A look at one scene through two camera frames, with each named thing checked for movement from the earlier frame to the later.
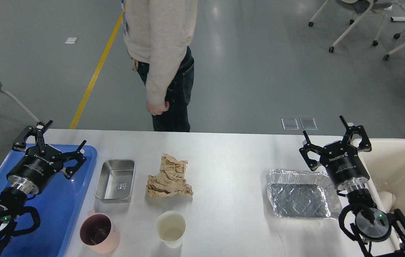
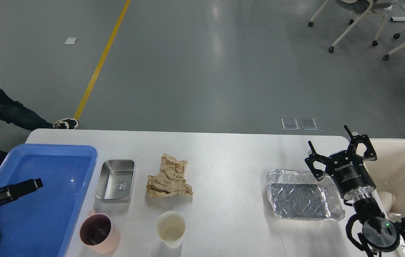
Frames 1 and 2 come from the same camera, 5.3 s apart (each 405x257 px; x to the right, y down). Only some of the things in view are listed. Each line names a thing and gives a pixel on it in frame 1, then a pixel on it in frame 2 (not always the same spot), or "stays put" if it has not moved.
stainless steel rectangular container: x=115 y=181 stays put
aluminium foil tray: x=298 y=193 stays put
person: x=158 y=34 -> x=10 y=112
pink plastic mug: x=98 y=232 stays put
